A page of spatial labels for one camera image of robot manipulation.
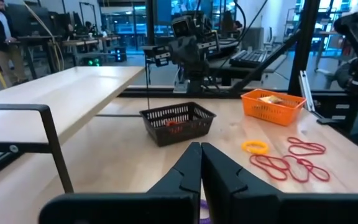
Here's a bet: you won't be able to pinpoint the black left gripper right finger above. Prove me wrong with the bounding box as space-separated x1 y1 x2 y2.
200 142 358 224

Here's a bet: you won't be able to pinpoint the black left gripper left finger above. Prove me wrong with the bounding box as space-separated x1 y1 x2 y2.
38 141 203 224

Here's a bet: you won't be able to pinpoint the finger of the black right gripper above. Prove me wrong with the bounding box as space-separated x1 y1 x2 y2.
169 36 185 65
183 35 199 65

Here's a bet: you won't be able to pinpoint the purple coil keychain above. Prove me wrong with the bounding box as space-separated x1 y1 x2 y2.
199 198 213 224

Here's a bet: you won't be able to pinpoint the orange coil keychain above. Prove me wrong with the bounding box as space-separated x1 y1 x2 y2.
241 139 270 156

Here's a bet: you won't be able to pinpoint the red coil keychain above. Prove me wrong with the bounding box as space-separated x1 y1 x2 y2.
165 119 183 134

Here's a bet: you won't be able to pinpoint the black desk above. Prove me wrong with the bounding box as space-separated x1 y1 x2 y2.
10 34 64 79

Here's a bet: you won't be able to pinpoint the silver mounting plate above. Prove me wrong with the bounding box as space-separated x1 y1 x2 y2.
172 78 188 94

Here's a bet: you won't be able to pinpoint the black device with blue lights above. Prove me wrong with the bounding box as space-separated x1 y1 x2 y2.
112 46 127 63

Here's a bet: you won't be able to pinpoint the grey laptop with black keyboard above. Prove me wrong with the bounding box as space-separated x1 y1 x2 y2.
227 49 288 75

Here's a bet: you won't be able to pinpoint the black plastic mesh basket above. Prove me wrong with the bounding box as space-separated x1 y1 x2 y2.
139 101 218 148

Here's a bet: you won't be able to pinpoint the black device with green lights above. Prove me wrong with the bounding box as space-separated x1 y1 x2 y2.
80 55 103 67

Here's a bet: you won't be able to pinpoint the orange plastic mesh basket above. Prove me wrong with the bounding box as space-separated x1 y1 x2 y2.
241 88 308 127

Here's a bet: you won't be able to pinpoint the wooden shelf riser black legs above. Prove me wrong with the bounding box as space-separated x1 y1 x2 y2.
0 65 145 194

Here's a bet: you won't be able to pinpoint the silver aluminium bar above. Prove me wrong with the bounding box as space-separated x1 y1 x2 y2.
298 70 317 113

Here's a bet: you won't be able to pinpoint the person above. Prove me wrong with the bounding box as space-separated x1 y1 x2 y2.
0 0 30 88

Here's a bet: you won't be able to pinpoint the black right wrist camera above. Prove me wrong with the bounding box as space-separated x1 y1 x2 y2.
170 14 196 39

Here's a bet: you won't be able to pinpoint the yellow hanging cable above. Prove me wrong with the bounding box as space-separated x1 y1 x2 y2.
22 0 65 73

